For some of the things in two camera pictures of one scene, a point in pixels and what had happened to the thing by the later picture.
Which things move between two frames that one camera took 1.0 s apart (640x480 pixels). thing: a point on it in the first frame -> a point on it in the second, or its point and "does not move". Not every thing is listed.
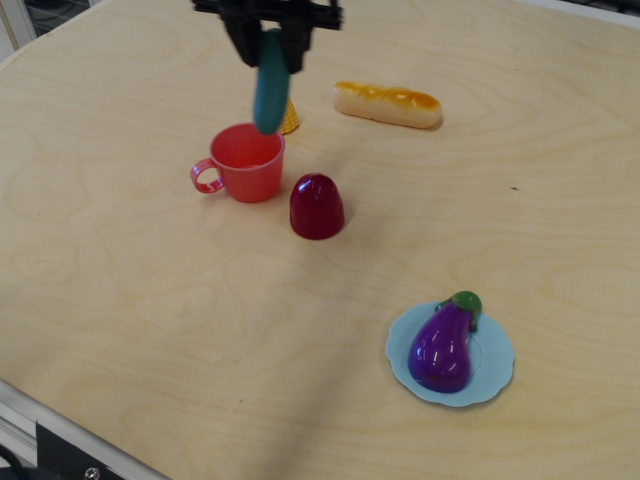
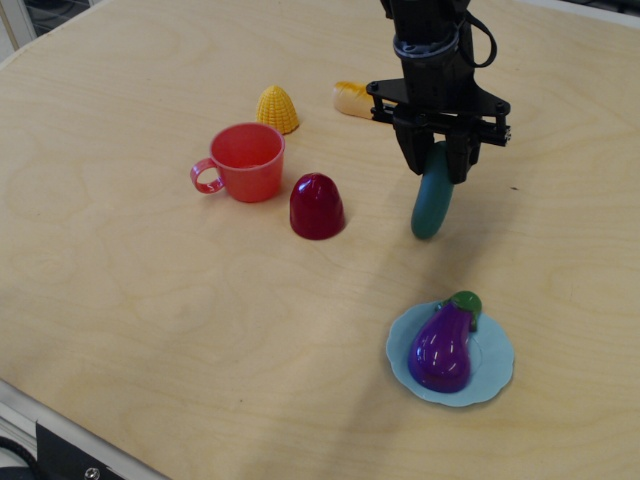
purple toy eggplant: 439,355 does not move
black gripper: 243,19 -> 442,93
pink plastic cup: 246,163 does not move
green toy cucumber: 272,81 -> 434,195
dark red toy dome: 316,208 does not move
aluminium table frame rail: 19,414 does not move
